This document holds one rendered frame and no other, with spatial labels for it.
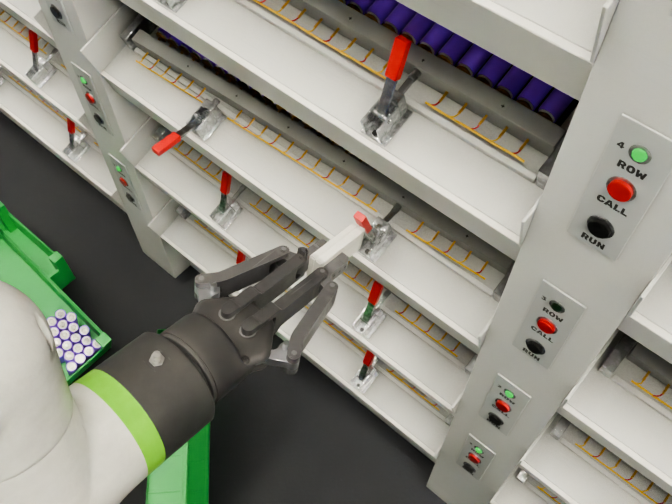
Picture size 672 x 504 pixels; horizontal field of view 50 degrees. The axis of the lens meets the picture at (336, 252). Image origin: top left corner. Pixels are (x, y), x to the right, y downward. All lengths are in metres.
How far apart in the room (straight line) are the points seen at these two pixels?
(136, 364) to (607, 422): 0.44
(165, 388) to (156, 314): 0.85
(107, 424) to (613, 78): 0.40
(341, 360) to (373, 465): 0.21
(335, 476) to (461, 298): 0.56
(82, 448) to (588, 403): 0.47
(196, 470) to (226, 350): 0.69
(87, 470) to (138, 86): 0.58
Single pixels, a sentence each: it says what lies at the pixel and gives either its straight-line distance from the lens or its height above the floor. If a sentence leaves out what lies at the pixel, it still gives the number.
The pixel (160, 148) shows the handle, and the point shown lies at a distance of 0.88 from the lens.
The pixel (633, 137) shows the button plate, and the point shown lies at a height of 0.89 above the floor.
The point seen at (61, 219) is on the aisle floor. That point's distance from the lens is 1.59.
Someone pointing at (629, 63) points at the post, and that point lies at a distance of 0.45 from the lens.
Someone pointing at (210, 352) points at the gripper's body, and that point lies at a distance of 0.60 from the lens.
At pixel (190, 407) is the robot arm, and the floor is 0.68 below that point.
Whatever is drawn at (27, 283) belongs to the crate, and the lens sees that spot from 1.43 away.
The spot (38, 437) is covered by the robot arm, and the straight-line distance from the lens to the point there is 0.50.
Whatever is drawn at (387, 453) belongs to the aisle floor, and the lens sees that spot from 1.28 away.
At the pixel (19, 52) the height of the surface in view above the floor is 0.35.
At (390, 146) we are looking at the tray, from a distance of 0.64.
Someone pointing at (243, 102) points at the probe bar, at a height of 0.58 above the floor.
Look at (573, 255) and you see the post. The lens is 0.57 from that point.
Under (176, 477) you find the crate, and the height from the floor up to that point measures 0.20.
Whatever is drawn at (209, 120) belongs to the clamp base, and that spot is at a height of 0.56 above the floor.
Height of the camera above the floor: 1.22
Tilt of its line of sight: 58 degrees down
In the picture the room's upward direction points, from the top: straight up
